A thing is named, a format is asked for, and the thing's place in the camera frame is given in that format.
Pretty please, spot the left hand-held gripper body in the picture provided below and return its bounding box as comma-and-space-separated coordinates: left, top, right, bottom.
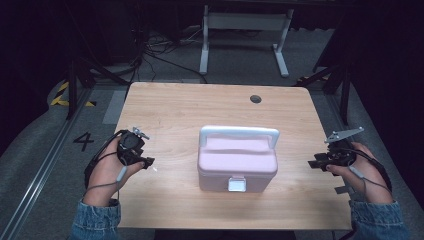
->
116, 125, 151, 167

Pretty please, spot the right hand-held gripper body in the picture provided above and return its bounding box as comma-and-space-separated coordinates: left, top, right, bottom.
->
323, 126, 365, 168

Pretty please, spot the pink storage box white handle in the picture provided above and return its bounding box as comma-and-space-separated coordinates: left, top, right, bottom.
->
196, 124, 281, 194

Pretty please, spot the person's left hand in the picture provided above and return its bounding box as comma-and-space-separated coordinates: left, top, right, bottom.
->
82, 135, 146, 208

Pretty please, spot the person's right hand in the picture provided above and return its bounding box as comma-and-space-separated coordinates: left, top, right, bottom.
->
325, 141, 395, 205

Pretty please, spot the grey floor tape patch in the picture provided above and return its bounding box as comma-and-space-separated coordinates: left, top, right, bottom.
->
101, 89, 128, 126

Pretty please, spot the black metal stand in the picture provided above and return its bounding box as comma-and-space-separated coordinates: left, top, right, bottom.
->
293, 59, 354, 127
65, 56, 131, 121

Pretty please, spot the yellow black hazard tape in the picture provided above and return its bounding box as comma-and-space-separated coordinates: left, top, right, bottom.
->
49, 80, 98, 108

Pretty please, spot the grey cable with inline plug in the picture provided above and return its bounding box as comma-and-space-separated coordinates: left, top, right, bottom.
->
347, 164, 393, 202
84, 156, 130, 202

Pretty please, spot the black cable loop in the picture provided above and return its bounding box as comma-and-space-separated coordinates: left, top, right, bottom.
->
346, 146, 394, 194
83, 129, 130, 192

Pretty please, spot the metal floor rail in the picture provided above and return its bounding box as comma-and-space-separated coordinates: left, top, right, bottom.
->
0, 88, 95, 240

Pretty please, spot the tangle of black floor cables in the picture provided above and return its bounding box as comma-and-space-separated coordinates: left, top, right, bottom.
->
128, 23, 209, 85

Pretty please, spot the white metal desk frame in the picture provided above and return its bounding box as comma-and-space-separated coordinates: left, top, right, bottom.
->
198, 4, 296, 79

